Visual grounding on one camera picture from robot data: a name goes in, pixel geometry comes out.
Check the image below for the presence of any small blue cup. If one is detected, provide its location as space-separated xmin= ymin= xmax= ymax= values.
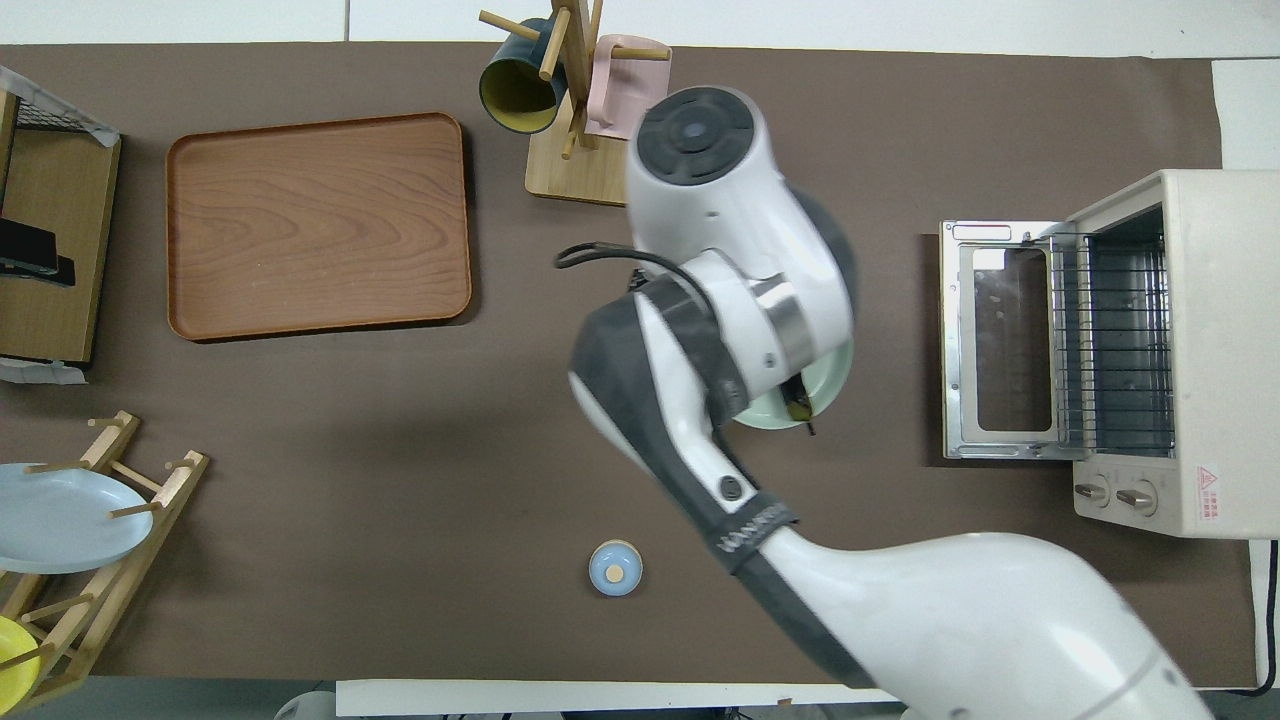
xmin=588 ymin=539 xmax=645 ymax=600

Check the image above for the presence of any light blue plate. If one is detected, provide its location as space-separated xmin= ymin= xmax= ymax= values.
xmin=0 ymin=461 xmax=156 ymax=576

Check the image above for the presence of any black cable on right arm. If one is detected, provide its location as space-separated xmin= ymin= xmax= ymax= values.
xmin=554 ymin=241 xmax=706 ymax=293

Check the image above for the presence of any brown table mat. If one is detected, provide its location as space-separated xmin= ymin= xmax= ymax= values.
xmin=0 ymin=42 xmax=1257 ymax=693

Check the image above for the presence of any wooden plate rack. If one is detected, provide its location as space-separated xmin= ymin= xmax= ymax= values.
xmin=0 ymin=409 xmax=212 ymax=714

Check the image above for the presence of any wooden mug tree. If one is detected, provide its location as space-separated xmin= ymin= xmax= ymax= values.
xmin=477 ymin=0 xmax=673 ymax=209

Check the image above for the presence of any pale green plate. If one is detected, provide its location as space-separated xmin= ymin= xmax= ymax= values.
xmin=732 ymin=337 xmax=858 ymax=433

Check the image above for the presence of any brown wooden tray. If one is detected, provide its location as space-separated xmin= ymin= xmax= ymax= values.
xmin=164 ymin=111 xmax=474 ymax=344

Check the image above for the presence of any metal oven wire rack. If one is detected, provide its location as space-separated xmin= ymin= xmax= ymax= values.
xmin=1048 ymin=230 xmax=1178 ymax=458

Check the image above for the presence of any glass oven door with handle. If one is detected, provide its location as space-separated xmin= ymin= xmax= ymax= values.
xmin=938 ymin=219 xmax=1083 ymax=464

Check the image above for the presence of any white crumpled sheet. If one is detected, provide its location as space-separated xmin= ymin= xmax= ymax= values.
xmin=0 ymin=354 xmax=92 ymax=388

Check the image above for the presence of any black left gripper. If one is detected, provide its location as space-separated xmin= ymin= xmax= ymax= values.
xmin=0 ymin=217 xmax=78 ymax=289

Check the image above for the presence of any black oven power cable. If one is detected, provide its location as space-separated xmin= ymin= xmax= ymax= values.
xmin=1228 ymin=538 xmax=1280 ymax=698

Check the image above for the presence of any white toaster oven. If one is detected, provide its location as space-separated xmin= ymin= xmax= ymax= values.
xmin=1050 ymin=168 xmax=1280 ymax=541

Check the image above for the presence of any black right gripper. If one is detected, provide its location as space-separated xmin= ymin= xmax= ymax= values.
xmin=783 ymin=372 xmax=819 ymax=439

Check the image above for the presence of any wooden shelf unit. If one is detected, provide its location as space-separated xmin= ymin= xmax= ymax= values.
xmin=0 ymin=90 xmax=124 ymax=367

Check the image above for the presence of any pink mug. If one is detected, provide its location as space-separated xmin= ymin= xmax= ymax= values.
xmin=584 ymin=33 xmax=673 ymax=142

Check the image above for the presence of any yellow plate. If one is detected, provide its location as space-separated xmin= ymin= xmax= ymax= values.
xmin=0 ymin=614 xmax=44 ymax=710

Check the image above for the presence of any dark blue mug yellow inside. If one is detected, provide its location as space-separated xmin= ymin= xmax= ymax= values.
xmin=477 ymin=17 xmax=572 ymax=137

